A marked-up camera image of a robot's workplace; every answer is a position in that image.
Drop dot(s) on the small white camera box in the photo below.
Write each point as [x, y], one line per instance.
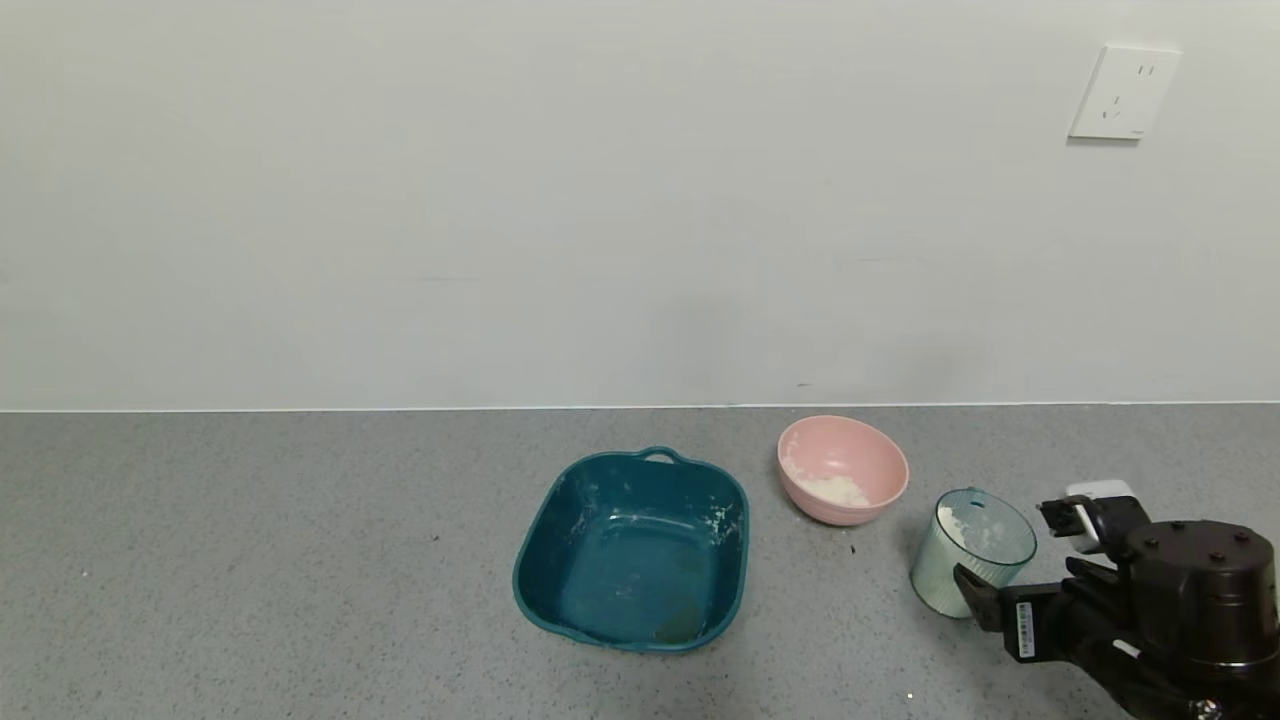
[1100, 490]

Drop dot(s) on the teal square plastic tray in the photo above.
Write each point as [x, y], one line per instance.
[630, 570]

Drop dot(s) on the white wall socket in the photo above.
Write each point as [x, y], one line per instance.
[1125, 92]

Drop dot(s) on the pink round bowl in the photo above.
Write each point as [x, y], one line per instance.
[860, 455]

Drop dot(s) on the pale yellow powder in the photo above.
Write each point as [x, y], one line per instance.
[835, 492]

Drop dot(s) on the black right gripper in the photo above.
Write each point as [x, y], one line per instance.
[1026, 628]

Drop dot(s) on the ribbed transparent blue cup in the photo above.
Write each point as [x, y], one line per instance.
[965, 550]

